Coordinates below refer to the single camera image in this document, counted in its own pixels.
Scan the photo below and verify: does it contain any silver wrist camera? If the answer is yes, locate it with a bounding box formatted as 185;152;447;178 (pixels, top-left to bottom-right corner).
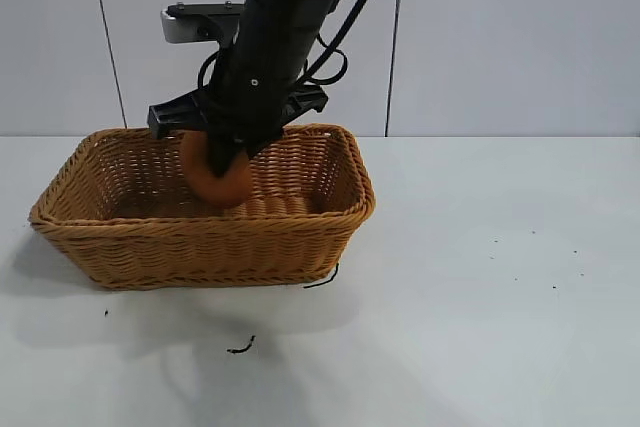
159;8;240;45

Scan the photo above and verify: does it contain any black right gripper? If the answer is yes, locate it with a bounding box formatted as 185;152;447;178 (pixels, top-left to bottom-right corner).
146;0;330;179

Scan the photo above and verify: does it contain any brown woven wicker basket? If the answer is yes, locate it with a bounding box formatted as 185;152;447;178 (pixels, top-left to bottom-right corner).
28;124;377;291

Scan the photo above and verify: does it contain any orange toy fruit with stem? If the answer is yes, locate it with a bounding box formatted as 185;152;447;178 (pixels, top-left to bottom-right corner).
178;130;253;209

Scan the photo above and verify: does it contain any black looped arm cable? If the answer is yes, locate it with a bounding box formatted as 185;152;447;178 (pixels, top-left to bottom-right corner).
298;0;387;86

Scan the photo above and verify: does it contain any black camera cable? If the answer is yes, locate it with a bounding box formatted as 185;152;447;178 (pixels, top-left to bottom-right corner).
196;51;222;94

